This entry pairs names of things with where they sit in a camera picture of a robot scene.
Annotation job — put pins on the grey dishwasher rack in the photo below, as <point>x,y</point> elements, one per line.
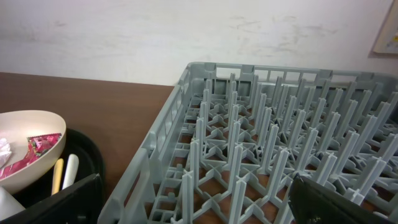
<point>230,139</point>

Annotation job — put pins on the white cup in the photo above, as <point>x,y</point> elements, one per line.
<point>9,206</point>

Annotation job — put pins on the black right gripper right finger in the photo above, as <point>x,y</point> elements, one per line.
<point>311,202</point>

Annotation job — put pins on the white tissue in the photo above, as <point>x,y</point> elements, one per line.
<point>5,151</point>

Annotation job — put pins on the white plastic fork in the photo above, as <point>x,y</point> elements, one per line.
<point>71,171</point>

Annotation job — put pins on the beige large bowl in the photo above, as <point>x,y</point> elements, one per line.
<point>16,127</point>

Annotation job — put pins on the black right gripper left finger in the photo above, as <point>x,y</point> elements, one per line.
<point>78,203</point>

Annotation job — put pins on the red snack wrapper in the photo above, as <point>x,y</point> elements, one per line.
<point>37,147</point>

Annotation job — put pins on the yellow plastic spoon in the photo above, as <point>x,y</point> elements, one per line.
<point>57,176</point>

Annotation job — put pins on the paper on wall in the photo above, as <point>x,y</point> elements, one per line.
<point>386,42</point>

